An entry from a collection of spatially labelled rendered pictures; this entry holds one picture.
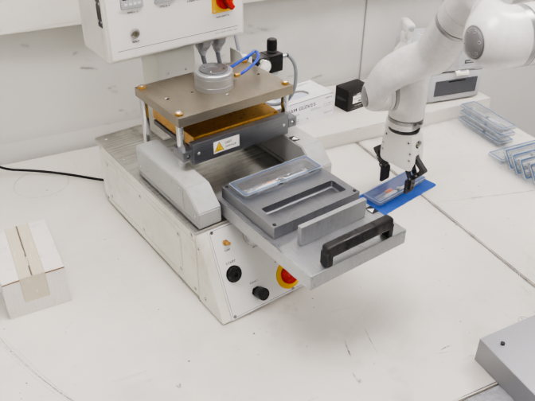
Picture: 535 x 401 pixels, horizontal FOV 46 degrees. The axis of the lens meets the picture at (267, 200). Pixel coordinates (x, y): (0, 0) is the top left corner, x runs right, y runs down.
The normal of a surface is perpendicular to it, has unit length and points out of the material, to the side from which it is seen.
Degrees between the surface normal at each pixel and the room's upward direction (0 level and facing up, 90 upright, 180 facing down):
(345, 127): 0
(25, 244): 1
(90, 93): 90
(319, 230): 90
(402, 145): 90
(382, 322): 0
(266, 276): 65
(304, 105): 86
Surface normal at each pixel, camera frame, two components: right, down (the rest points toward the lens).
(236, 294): 0.54, 0.06
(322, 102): 0.61, 0.42
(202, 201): 0.39, -0.34
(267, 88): 0.00, -0.83
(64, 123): 0.43, 0.51
